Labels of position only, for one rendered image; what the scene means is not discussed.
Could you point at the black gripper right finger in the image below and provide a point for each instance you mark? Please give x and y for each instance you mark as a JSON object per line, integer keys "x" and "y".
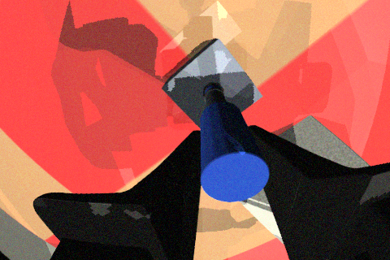
{"x": 316, "y": 202}

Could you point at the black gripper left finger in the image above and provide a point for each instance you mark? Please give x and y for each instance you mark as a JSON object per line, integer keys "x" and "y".
{"x": 160, "y": 213}

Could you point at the blue cylinder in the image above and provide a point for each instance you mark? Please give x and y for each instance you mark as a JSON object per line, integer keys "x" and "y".
{"x": 232, "y": 167}

